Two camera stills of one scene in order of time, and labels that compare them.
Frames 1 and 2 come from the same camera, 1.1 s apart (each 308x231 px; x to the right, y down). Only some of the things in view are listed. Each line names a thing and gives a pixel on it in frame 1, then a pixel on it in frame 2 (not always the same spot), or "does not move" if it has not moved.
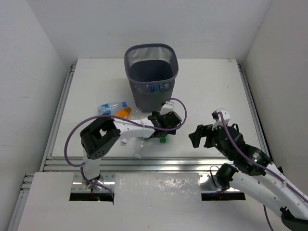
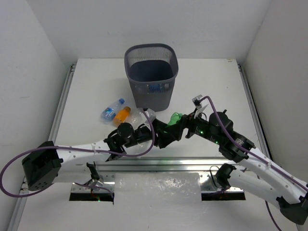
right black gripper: (201, 130) → (186, 121)
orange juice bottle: (124, 112) does not move
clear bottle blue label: (163, 88) does not move
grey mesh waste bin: (152, 68) does not move
